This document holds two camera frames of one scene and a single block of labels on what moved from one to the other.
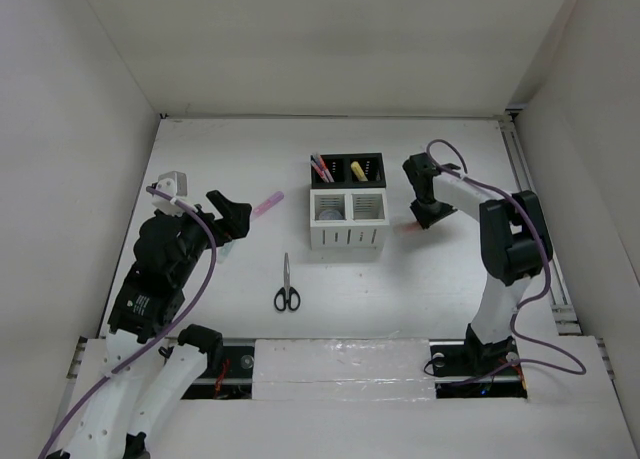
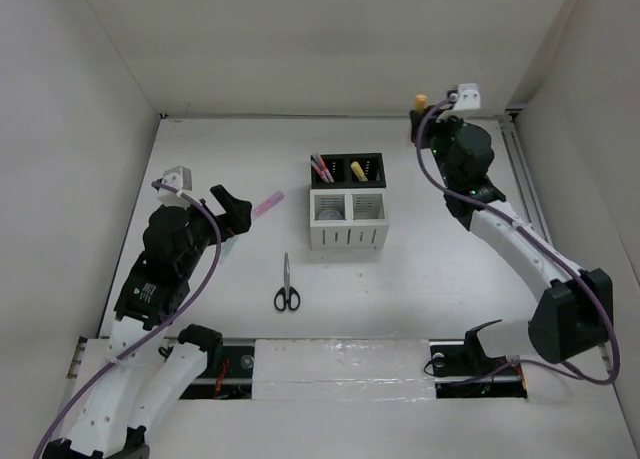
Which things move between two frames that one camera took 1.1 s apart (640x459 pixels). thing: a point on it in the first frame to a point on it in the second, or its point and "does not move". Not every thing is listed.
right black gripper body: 430,211 to 440,136
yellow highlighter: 358,171 does not move
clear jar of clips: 330,215 does not move
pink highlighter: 261,207 does not move
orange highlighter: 409,228 to 421,102
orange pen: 325,169 does not move
